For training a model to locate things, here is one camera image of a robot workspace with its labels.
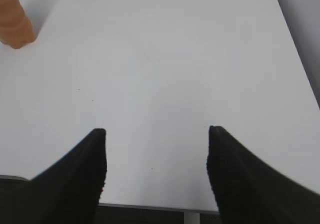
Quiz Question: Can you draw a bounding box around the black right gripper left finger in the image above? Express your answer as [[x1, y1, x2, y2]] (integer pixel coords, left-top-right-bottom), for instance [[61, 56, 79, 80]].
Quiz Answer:
[[0, 128, 107, 224]]

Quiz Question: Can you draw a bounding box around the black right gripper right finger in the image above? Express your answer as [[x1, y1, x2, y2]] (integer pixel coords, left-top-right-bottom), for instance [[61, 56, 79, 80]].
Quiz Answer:
[[206, 126, 320, 224]]

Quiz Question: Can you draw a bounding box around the orange soda plastic bottle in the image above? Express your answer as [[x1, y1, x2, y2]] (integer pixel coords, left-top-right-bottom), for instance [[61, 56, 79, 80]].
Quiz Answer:
[[0, 0, 36, 49]]

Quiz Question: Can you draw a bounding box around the white table leg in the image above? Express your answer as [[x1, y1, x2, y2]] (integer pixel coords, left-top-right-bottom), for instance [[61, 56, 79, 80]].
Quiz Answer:
[[183, 212, 201, 224]]

